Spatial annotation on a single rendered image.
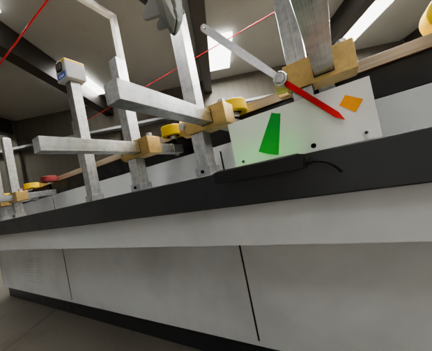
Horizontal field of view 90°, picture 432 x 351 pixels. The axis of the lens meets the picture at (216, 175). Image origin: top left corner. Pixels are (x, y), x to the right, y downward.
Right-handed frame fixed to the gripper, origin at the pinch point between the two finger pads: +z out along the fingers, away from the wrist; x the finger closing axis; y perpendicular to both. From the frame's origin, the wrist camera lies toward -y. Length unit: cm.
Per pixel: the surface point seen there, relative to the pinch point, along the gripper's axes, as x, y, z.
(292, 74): -11.3, -15.8, 12.2
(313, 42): 1.0, -20.4, 14.1
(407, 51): -33, -37, 9
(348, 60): -11.3, -24.5, 13.7
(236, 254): -34, 16, 55
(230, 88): -506, 195, -204
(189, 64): -12.4, 6.4, -0.3
